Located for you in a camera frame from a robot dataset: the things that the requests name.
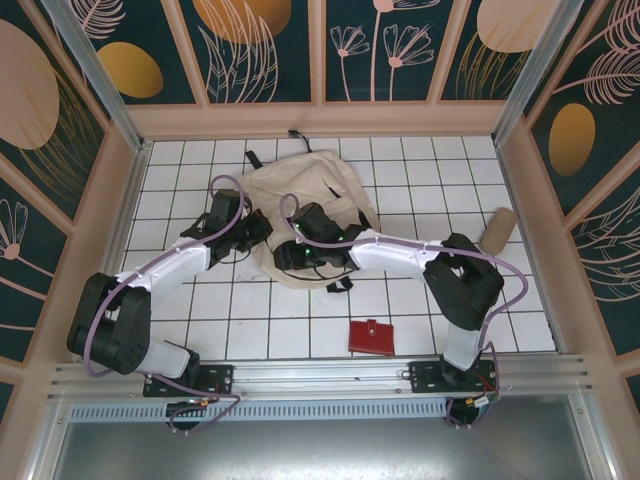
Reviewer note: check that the aluminium mounting rail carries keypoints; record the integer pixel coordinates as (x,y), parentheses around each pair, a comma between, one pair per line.
(320,372)

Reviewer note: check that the red leather wallet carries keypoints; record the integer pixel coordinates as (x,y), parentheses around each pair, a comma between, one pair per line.
(371,337)

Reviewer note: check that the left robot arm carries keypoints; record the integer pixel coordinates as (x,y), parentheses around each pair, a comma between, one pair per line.
(115,325)

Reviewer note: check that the aluminium frame post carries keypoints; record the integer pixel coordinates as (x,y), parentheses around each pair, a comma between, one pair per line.
(99,75)
(535,75)

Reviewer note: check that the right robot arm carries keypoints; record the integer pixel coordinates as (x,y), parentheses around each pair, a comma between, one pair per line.
(465,280)

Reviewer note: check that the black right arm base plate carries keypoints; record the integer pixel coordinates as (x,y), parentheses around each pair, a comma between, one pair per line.
(425,377)

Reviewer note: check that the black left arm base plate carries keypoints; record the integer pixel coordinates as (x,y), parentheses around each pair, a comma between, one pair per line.
(220,380)

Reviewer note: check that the cream canvas backpack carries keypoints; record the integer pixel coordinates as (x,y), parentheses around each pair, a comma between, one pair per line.
(310,175)

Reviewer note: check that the brown cylindrical pencil case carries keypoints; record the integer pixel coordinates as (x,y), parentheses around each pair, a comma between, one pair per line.
(499,230)

